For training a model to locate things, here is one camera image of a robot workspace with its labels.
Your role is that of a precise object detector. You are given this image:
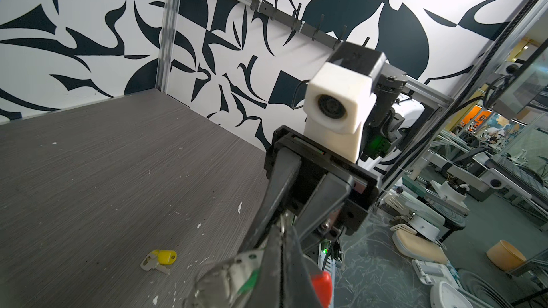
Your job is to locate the aluminium frame corner post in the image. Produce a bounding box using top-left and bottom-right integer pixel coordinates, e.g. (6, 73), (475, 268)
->
(156, 0), (181, 93)

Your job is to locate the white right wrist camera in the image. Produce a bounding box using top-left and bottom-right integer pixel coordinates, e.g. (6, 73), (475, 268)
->
(303, 41), (387, 163)

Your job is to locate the black wall hook rail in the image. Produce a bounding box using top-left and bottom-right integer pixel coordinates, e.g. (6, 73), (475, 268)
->
(249, 0), (373, 52)

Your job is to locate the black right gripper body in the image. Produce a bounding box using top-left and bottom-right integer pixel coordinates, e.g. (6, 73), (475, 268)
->
(265, 125), (379, 237)

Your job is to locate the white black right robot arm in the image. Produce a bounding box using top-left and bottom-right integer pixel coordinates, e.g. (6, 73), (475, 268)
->
(240, 64), (407, 251)

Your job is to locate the yellow capped silver key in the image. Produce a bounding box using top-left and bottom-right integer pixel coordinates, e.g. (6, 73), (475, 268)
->
(140, 250), (177, 275)

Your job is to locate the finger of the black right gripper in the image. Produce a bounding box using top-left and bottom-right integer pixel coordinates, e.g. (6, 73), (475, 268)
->
(238, 148), (302, 252)
(293, 173), (355, 252)

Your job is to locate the tan round container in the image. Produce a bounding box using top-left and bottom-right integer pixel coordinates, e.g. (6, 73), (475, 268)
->
(486, 240), (527, 272)

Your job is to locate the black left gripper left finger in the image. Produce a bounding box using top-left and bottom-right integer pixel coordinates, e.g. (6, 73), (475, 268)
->
(245, 225), (283, 308)

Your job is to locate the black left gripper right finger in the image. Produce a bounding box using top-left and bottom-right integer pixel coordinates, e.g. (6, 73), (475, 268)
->
(282, 226), (321, 308)

